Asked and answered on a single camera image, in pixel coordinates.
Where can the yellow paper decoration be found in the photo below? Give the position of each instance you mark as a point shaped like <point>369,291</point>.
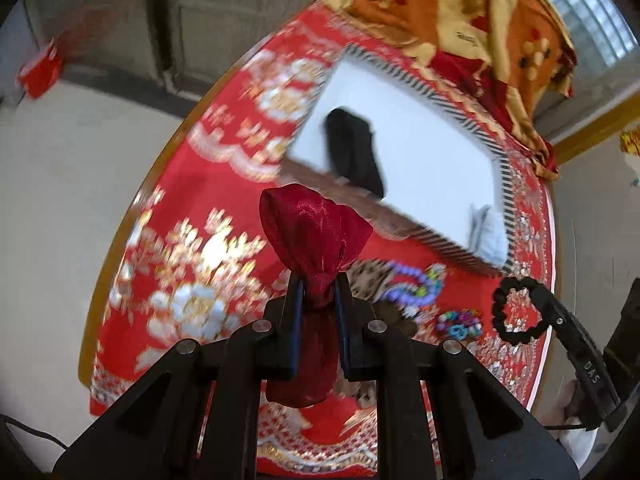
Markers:
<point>631,141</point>

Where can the glass block window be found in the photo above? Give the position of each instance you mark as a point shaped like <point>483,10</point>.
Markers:
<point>580,5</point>

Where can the dark red satin scrunchie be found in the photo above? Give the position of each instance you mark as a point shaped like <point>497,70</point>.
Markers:
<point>310,230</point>

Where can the white box with striped rim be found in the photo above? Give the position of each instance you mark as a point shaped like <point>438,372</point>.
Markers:
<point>425,160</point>

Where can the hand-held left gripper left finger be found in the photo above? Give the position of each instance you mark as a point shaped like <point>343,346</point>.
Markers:
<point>295,315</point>

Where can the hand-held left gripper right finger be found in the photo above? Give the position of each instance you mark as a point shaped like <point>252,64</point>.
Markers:
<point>342,320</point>

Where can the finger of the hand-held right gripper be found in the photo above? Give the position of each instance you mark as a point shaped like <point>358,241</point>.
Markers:
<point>585,360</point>

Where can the red floral tablecloth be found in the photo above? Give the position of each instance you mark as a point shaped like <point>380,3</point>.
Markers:
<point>200,200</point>

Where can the red cardboard box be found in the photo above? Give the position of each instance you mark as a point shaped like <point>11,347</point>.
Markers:
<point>42,70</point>

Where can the dark vertical pole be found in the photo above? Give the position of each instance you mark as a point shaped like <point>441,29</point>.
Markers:
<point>160,25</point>

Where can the orange and red blanket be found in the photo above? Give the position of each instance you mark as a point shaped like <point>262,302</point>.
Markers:
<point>450,10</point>

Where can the leopard print scrunchie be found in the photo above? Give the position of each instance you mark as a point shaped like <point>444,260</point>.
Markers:
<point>367,280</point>

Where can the dark brown scrunchie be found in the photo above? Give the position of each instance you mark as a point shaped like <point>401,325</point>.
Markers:
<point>355,150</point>

